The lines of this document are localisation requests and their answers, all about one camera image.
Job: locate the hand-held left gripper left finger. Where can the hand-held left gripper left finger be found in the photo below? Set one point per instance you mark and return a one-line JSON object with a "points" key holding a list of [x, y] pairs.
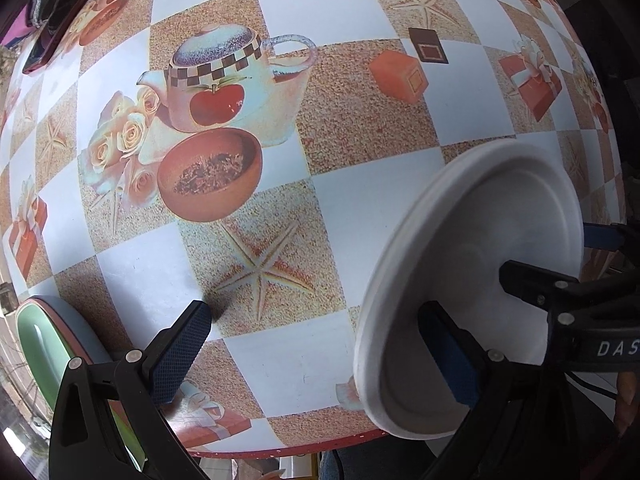
{"points": [[182, 350]]}

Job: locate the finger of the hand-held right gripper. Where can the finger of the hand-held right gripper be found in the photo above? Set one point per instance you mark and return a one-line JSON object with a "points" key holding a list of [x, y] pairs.
{"points": [[530, 282], [597, 236]]}

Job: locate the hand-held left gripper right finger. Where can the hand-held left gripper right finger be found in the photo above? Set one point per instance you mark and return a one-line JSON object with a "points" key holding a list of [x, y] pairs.
{"points": [[450, 360]]}

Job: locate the white round plate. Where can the white round plate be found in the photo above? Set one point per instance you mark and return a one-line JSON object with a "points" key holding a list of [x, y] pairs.
{"points": [[475, 220]]}

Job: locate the green square plate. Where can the green square plate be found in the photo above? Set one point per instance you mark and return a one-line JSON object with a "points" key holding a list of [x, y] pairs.
{"points": [[37, 350]]}

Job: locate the person's right hand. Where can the person's right hand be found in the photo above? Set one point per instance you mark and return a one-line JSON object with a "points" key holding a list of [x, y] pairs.
{"points": [[627, 400]]}

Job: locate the pink rimmed plate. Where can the pink rimmed plate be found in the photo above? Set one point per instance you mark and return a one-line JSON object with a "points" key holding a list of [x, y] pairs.
{"points": [[80, 332]]}

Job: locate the person's jeans leg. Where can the person's jeans leg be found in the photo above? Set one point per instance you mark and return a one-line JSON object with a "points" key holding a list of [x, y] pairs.
{"points": [[332, 467]]}

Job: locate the printed tablecloth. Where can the printed tablecloth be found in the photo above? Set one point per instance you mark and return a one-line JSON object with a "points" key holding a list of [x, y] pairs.
{"points": [[320, 85]]}

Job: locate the dark flat device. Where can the dark flat device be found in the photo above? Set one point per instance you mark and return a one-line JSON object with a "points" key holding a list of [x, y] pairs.
{"points": [[50, 45]]}

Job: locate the pink cloth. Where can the pink cloth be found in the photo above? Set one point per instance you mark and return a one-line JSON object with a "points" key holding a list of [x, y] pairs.
{"points": [[15, 25]]}

